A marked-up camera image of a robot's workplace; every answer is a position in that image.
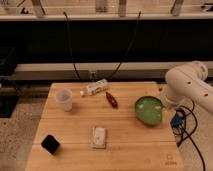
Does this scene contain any black eraser block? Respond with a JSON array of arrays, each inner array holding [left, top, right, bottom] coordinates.
[[41, 135, 60, 155]]

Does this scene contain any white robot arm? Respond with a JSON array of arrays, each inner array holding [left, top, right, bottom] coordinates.
[[160, 61, 213, 115]]

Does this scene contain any white plastic bottle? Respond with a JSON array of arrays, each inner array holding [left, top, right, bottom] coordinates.
[[80, 79, 109, 97]]

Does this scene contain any dark red marker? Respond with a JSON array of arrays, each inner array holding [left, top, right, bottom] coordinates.
[[106, 92, 118, 108]]

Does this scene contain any green bowl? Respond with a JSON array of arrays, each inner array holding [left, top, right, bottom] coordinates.
[[134, 96, 164, 126]]

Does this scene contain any black cable right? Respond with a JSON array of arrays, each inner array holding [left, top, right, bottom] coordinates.
[[107, 10, 142, 81]]

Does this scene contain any black cable left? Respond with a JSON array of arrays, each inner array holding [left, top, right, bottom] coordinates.
[[62, 11, 82, 81]]

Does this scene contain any blue cable connector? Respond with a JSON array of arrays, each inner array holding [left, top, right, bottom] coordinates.
[[170, 111, 185, 128]]

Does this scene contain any black floor cable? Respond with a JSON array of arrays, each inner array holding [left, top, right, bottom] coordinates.
[[173, 99, 208, 171]]

